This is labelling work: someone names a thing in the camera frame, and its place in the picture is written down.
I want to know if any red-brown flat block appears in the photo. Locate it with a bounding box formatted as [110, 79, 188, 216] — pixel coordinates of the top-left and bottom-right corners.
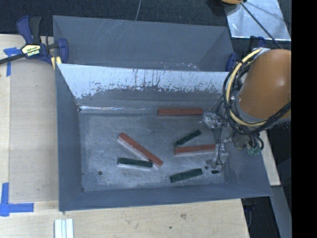
[157, 108, 204, 117]
[116, 132, 164, 170]
[173, 143, 217, 156]

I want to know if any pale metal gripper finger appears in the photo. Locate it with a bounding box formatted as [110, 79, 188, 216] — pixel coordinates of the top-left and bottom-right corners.
[202, 112, 223, 129]
[206, 144, 229, 169]

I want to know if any dark green flat block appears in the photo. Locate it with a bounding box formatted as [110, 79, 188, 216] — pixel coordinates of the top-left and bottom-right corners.
[173, 129, 203, 148]
[117, 157, 154, 170]
[169, 168, 204, 183]

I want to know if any grey metal bin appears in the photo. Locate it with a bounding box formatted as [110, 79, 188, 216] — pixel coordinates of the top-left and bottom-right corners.
[52, 15, 273, 212]

